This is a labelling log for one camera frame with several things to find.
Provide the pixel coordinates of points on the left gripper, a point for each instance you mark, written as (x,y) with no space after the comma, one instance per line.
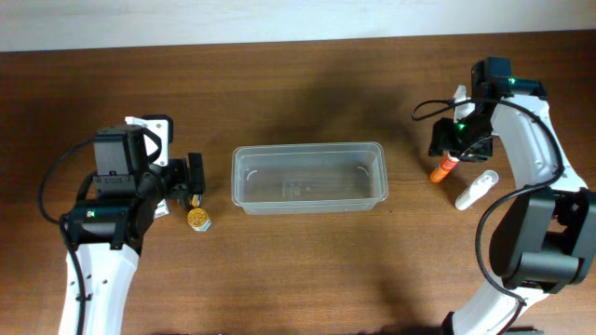
(194,173)

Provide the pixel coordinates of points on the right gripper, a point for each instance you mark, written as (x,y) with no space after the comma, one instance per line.
(459,147)

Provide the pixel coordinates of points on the dark bottle white cap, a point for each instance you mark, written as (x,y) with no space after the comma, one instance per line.
(195,200)

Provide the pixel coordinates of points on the orange tube white cap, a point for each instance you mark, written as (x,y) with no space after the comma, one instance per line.
(444,168)

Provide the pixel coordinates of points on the white spray bottle clear cap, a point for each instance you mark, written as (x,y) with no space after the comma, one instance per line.
(477,189)

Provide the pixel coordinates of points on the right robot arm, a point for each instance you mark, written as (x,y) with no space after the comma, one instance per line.
(536,240)

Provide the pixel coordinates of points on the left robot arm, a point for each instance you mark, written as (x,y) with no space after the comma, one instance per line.
(114,208)

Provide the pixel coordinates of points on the clear plastic container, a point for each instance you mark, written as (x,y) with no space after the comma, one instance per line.
(309,178)

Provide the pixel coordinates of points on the small jar gold lid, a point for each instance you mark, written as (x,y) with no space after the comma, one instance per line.
(198,219)

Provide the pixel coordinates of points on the white Panadol box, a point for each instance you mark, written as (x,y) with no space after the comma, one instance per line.
(162,209)

